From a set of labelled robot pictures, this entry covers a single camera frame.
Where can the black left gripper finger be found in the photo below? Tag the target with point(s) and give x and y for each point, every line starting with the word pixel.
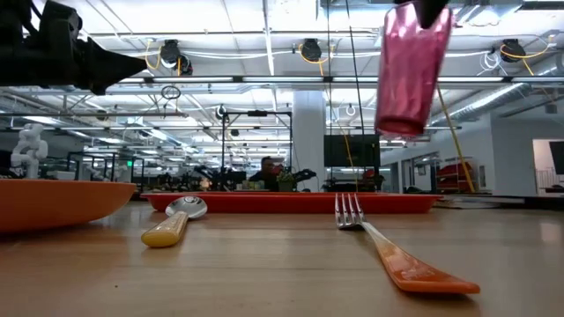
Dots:
pixel 112 61
pixel 97 86

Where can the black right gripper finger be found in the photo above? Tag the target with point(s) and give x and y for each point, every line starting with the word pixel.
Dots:
pixel 429 12

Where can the red translucent plastic cup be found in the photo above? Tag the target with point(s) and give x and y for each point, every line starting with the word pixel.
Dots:
pixel 410 75

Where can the orange plate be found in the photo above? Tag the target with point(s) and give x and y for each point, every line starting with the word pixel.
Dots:
pixel 57 202

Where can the red plastic tray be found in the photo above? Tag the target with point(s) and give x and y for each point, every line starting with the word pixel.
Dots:
pixel 291 203

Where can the white humanoid robot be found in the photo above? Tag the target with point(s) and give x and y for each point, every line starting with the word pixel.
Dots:
pixel 27 147

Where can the red storage bin rack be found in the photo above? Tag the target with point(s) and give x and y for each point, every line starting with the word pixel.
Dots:
pixel 454 176

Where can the white building pillar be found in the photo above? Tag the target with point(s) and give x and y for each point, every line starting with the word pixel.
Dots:
pixel 308 136

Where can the person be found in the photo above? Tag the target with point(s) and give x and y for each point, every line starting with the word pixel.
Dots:
pixel 266 174

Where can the small green potted plant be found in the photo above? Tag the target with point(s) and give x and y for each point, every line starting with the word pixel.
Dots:
pixel 285 181

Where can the black metal rig frame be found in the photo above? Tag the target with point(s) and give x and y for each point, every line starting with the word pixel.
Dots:
pixel 224 149

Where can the black wall monitor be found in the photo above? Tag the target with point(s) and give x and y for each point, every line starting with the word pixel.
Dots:
pixel 352 150

